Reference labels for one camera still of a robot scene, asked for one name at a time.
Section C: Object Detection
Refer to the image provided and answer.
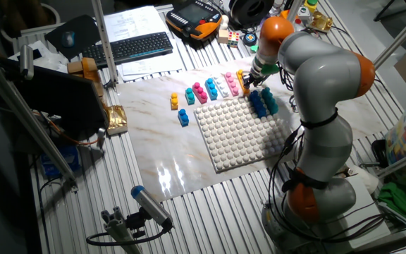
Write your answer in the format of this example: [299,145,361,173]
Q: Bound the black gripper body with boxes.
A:
[244,70,264,86]

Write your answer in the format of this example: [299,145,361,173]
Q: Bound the yellow four-stud block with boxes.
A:
[236,68,252,97]

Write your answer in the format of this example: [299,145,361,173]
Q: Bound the blue four-stud block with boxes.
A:
[248,90,268,119]

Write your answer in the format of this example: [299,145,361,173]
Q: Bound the teal four-stud block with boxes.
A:
[261,87,280,116]

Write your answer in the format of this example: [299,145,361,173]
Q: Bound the pink four-stud block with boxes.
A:
[223,71,240,97]

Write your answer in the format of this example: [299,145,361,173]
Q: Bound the white four-stud block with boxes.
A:
[212,74,230,99]

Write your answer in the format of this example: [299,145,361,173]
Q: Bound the light blue three-stud block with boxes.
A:
[204,77,219,101]

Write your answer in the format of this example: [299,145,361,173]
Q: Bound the round black disc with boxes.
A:
[242,32,258,47]

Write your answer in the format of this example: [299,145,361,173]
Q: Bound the Rubik's cube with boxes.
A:
[226,31,241,49]

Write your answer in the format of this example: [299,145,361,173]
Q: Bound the magenta three-stud block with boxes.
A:
[192,82,209,104]

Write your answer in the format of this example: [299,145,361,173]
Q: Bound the white studded baseplate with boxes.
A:
[193,95,292,173]

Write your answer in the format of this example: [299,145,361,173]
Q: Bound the teal two-stud block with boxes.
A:
[184,87,196,106]

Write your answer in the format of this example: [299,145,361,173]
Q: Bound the black filament spool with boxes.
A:
[228,0,276,31]

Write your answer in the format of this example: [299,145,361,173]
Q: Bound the blue two-stud block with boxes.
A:
[177,108,190,128]

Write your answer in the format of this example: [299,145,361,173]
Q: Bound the white button box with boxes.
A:
[296,5,312,23]

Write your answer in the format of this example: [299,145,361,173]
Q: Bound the black orange teach pendant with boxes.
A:
[165,0,223,40]

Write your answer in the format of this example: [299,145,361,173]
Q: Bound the yellow green button box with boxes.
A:
[303,0,319,14]

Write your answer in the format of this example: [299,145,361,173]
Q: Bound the printed paper sheets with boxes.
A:
[117,47,185,83]

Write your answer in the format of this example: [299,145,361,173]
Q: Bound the marble pattern board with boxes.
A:
[116,52,389,202]

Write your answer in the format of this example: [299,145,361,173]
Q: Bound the black keyboard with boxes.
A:
[82,31,174,70]

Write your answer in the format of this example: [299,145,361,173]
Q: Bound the printed paper stack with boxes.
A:
[102,5,171,44]

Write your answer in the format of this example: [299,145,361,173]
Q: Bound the gold foil bag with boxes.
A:
[104,104,129,137]

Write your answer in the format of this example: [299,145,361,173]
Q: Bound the long aluminium profile beam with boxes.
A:
[0,47,80,193]
[374,1,406,68]
[377,144,406,179]

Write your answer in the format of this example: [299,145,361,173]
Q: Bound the black mouse pad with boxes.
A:
[44,14,102,61]

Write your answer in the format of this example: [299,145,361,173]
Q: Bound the black monitor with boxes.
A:
[0,56,109,142]

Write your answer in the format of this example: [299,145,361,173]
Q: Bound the computer mouse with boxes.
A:
[61,30,76,49]

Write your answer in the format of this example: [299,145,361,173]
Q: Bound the green cloth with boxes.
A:
[377,162,406,222]

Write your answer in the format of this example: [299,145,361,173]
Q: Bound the blue packet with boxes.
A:
[39,145,81,180]

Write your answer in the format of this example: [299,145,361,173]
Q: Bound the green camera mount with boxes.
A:
[250,44,281,76]

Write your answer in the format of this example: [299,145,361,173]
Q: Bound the black strap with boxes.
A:
[281,167,331,193]
[300,108,340,130]

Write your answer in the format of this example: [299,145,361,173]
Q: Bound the aluminium profile post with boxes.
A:
[90,0,120,88]
[286,0,303,20]

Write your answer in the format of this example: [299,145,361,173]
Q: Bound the silver camera with blue end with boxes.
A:
[130,185,174,230]

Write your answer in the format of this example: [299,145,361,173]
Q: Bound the aluminium camera bracket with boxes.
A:
[100,206,144,254]

